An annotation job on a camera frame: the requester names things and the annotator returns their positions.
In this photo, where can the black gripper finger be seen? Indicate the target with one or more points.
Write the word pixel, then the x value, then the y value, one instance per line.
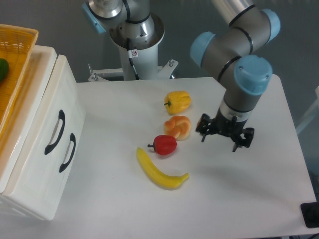
pixel 202 126
pixel 243 138

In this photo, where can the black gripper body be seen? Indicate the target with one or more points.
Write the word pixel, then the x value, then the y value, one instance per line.
pixel 231 128

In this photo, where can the white drawer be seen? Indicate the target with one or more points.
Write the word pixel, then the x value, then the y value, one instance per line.
pixel 35 191
pixel 40 122

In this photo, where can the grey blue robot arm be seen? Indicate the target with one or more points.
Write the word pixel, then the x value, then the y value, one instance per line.
pixel 229 59

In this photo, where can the white drawer cabinet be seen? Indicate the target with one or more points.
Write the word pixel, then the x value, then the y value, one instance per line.
pixel 38 72

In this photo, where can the knotted bread roll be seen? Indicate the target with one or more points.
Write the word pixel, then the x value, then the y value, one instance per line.
pixel 177 126

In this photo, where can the yellow bell pepper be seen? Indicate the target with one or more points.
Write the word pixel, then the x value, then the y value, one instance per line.
pixel 177 101

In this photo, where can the red bell pepper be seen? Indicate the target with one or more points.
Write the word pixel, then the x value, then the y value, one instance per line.
pixel 164 144

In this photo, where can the yellow banana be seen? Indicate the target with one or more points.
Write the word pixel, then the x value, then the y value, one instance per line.
pixel 155 175

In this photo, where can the black device at edge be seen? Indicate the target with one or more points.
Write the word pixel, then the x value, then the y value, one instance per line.
pixel 310 212

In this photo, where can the yellow woven basket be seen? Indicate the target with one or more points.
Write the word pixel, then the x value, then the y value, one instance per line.
pixel 16 46

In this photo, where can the green vegetable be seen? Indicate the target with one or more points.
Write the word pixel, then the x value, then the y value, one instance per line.
pixel 4 69

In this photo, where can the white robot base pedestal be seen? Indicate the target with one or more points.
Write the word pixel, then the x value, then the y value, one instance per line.
pixel 138 49

